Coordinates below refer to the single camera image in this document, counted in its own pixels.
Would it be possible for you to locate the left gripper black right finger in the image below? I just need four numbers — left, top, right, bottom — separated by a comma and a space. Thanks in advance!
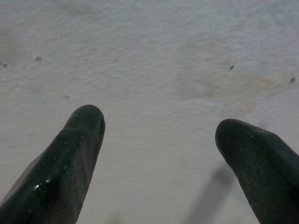
214, 118, 299, 224

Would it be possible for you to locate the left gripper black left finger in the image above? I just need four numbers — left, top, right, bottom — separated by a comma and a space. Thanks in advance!
0, 104, 106, 224

